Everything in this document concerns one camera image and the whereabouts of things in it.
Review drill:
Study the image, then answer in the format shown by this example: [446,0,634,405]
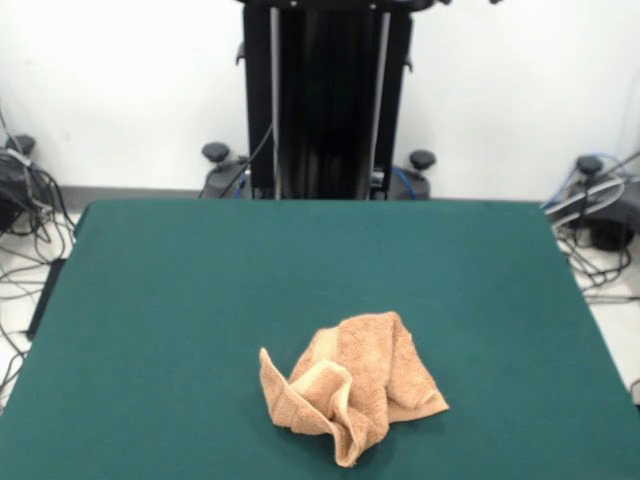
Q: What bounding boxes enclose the tan terry towel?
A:
[258,310,451,469]

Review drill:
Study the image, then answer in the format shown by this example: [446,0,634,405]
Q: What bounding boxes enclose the dark green tablecloth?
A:
[0,199,640,480]

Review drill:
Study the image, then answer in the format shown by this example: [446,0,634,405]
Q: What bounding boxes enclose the blue cable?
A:
[541,152,626,209]
[389,167,419,200]

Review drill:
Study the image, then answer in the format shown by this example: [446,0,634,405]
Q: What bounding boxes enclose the black cable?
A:
[219,122,276,199]

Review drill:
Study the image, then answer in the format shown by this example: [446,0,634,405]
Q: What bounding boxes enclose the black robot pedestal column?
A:
[233,0,451,201]

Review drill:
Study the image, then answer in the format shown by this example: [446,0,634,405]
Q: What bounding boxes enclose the black caster base with cables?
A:
[544,154,640,252]
[0,134,40,234]

